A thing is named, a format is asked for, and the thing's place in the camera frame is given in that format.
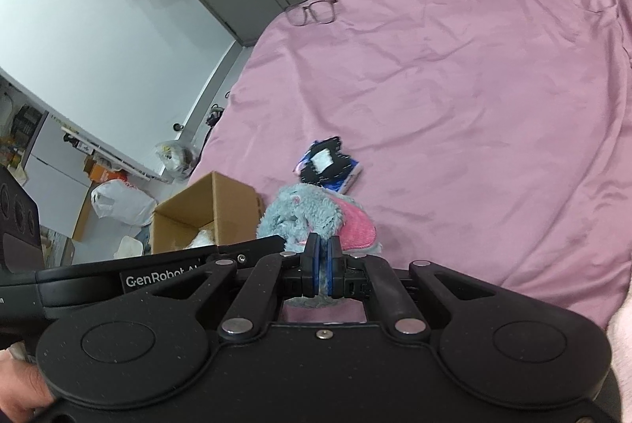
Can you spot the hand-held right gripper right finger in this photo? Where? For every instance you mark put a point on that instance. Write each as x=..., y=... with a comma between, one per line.
x=332, y=270

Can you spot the purple eyeglasses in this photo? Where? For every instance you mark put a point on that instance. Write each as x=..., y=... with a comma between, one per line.
x=307, y=7

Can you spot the grey-blue plush toy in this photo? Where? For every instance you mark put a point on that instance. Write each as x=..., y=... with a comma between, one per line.
x=296, y=210

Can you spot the orange cardboard box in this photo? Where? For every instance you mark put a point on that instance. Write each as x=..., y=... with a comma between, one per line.
x=101, y=171

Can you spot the small pink item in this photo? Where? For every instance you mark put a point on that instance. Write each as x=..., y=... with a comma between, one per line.
x=298, y=166

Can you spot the white plastic bag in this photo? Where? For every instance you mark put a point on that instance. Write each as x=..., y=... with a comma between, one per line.
x=123, y=206

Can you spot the clear plastic bag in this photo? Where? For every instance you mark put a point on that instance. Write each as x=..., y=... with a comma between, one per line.
x=173, y=156

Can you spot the white cabinet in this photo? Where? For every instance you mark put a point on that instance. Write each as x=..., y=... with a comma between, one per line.
x=49, y=166

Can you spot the white slippers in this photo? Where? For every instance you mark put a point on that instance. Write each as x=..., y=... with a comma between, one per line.
x=128, y=250

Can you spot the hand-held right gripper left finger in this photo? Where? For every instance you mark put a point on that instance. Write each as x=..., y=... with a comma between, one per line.
x=311, y=270

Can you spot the dark shoes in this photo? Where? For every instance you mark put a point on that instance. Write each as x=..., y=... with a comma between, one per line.
x=213, y=117

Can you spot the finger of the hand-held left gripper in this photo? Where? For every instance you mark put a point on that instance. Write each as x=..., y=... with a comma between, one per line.
x=252, y=246

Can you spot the black and blue pouch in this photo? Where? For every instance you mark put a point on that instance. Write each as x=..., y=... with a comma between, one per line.
x=340, y=161

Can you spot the pink bedsheet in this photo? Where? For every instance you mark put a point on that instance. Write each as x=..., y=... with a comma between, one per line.
x=469, y=107

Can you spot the person's left hand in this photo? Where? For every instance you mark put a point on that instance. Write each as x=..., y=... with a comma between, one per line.
x=22, y=388

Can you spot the shelf with jars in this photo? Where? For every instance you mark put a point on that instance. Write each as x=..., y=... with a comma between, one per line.
x=19, y=131

